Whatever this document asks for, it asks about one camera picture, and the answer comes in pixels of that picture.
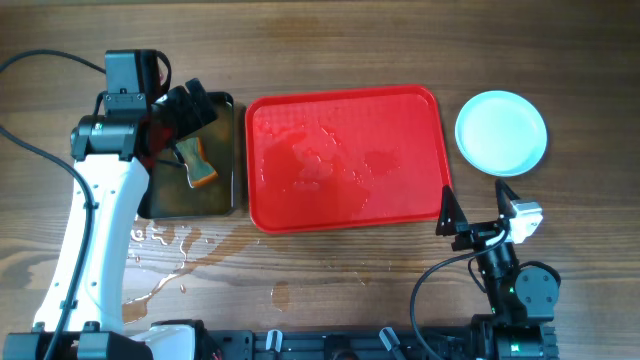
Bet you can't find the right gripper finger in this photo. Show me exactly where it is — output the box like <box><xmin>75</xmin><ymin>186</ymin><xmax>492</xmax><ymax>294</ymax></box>
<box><xmin>436</xmin><ymin>185</ymin><xmax>470</xmax><ymax>236</ymax></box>
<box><xmin>495</xmin><ymin>179</ymin><xmax>520</xmax><ymax>218</ymax></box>

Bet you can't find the orange green sponge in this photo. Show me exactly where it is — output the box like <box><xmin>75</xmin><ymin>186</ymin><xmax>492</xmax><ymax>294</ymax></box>
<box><xmin>176</xmin><ymin>137</ymin><xmax>218</xmax><ymax>188</ymax></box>

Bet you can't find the white plate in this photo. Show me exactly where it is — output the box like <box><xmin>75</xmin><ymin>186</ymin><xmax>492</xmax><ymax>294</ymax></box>
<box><xmin>454</xmin><ymin>90</ymin><xmax>548</xmax><ymax>177</ymax></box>

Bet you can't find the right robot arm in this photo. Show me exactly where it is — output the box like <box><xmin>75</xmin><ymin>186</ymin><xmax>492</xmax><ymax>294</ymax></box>
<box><xmin>436</xmin><ymin>180</ymin><xmax>561</xmax><ymax>360</ymax></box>

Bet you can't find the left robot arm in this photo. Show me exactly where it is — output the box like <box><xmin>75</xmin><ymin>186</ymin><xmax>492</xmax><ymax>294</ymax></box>
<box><xmin>3</xmin><ymin>79</ymin><xmax>222</xmax><ymax>359</ymax></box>

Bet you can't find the black water tray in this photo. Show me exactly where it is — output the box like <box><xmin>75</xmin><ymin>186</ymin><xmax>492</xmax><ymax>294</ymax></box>
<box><xmin>138</xmin><ymin>92</ymin><xmax>236</xmax><ymax>220</ymax></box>

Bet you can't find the red serving tray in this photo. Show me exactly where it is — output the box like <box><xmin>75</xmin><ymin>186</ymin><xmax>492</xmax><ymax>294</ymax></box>
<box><xmin>245</xmin><ymin>85</ymin><xmax>452</xmax><ymax>234</ymax></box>

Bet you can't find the right black cable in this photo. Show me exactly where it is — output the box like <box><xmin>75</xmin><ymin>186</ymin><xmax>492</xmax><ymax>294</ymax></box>
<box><xmin>409</xmin><ymin>229</ymin><xmax>511</xmax><ymax>360</ymax></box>

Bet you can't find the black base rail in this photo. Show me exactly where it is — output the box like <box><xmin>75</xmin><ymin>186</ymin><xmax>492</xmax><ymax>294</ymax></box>
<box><xmin>149</xmin><ymin>325</ymin><xmax>557</xmax><ymax>360</ymax></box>

